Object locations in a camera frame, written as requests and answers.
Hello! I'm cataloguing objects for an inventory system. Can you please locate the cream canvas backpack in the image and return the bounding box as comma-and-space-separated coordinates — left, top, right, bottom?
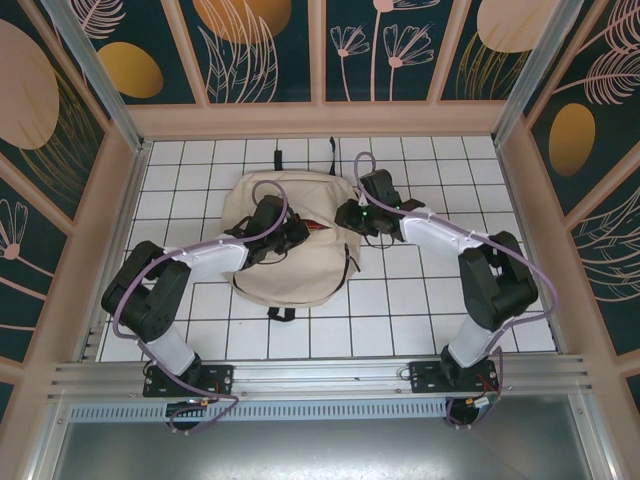
221, 137, 364, 322

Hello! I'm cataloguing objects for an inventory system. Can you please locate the aluminium mounting rail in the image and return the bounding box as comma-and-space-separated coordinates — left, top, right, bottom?
47, 353, 596, 401

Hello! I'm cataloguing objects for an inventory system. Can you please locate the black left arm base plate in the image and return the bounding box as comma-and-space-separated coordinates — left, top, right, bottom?
143, 363, 236, 399

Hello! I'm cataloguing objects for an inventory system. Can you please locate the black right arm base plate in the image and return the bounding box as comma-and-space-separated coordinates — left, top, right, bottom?
408, 359, 501, 396

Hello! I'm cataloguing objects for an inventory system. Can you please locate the slotted grey cable duct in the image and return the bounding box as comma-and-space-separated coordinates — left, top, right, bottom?
67, 402, 449, 421

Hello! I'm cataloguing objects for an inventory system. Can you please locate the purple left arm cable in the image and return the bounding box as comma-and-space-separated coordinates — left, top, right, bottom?
112, 179, 296, 435

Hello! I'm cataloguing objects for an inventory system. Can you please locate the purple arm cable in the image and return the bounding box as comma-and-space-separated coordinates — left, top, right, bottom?
112, 179, 296, 435
353, 152, 559, 431

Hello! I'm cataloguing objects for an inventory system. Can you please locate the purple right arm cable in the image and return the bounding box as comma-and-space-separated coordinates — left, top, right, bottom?
353, 152, 559, 431

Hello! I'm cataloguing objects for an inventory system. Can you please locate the aluminium frame post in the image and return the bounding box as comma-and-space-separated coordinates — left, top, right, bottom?
492, 0, 587, 146
42, 0, 152, 151

